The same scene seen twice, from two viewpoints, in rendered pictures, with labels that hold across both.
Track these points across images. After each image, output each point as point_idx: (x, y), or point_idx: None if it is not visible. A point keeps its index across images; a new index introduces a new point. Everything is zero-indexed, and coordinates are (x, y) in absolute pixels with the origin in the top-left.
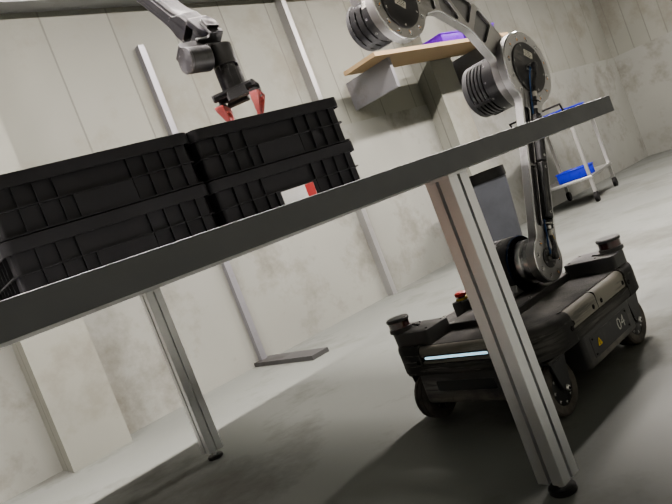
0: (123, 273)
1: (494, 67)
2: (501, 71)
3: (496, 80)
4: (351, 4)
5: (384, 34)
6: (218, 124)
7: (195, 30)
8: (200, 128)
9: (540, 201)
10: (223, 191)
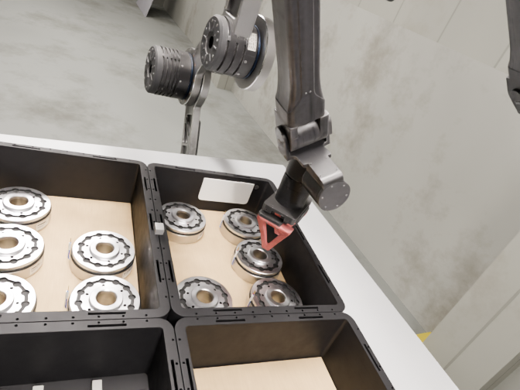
0: None
1: (198, 79)
2: (204, 87)
3: (194, 89)
4: (235, 30)
5: (251, 87)
6: (330, 280)
7: (322, 131)
8: (341, 299)
9: None
10: None
